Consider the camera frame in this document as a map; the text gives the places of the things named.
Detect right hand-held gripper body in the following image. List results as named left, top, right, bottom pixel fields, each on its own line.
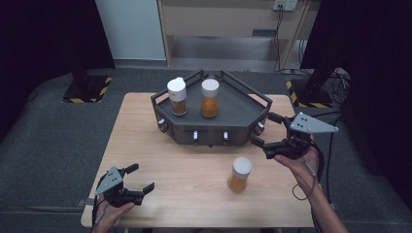
left=262, top=112, right=340, bottom=160

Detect black outlet cables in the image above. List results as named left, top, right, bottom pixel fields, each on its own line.
left=272, top=4, right=288, bottom=73

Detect left hand-held gripper cable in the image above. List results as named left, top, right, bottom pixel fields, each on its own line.
left=91, top=174, right=108, bottom=233

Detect black stand with striped base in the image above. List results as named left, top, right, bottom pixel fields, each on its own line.
left=61, top=57, right=114, bottom=105
left=285, top=57, right=341, bottom=110

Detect person's left hand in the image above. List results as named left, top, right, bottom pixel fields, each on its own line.
left=92, top=193, right=135, bottom=233

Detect black curtain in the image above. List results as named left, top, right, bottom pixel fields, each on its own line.
left=300, top=0, right=412, bottom=212
left=0, top=0, right=117, bottom=144

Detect white panel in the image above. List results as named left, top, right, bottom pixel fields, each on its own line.
left=95, top=0, right=167, bottom=61

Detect person's right hand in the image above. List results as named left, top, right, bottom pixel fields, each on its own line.
left=273, top=135, right=321, bottom=185

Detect dark grey corner rack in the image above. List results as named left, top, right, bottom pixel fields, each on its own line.
left=150, top=68, right=274, bottom=149

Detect white power outlet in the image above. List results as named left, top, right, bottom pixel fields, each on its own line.
left=272, top=0, right=299, bottom=12

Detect spice bottle with flip lid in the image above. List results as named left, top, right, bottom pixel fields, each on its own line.
left=166, top=77, right=189, bottom=117

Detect white-capped orange spice bottle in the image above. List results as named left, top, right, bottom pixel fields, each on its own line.
left=226, top=156, right=254, bottom=194
left=200, top=78, right=221, bottom=118

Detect tangled cable bundle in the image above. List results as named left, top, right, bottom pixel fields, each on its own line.
left=326, top=69, right=352, bottom=105

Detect wooden cabinet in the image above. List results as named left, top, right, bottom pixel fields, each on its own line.
left=157, top=0, right=312, bottom=71

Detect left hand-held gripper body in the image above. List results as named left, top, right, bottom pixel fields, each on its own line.
left=94, top=166, right=146, bottom=209

